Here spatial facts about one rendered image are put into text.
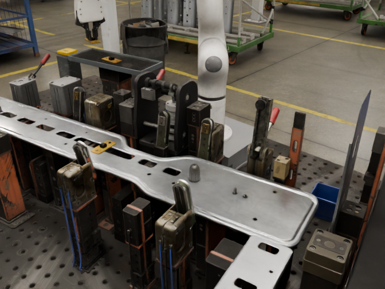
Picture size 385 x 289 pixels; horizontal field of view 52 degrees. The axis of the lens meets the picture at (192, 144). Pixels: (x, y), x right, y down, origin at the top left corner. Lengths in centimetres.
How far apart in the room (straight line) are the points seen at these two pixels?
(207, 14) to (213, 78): 24
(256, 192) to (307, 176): 68
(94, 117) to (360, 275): 99
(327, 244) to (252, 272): 16
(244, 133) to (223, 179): 71
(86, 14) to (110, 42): 369
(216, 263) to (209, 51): 88
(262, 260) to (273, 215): 15
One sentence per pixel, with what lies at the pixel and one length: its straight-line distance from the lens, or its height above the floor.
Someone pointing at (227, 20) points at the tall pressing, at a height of 48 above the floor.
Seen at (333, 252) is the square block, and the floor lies 106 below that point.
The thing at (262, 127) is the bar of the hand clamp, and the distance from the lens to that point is 111.
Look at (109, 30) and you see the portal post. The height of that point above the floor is 45.
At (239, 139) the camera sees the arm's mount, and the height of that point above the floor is 79.
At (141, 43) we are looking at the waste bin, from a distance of 418.
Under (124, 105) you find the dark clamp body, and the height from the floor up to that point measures 108.
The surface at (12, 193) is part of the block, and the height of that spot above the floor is 81.
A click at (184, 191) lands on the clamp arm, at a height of 110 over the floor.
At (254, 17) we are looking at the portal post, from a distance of 790.
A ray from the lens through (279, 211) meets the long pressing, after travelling 102.
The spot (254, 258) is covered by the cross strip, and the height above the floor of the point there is 100.
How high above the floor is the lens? 162
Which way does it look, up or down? 29 degrees down
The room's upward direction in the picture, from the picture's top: straight up
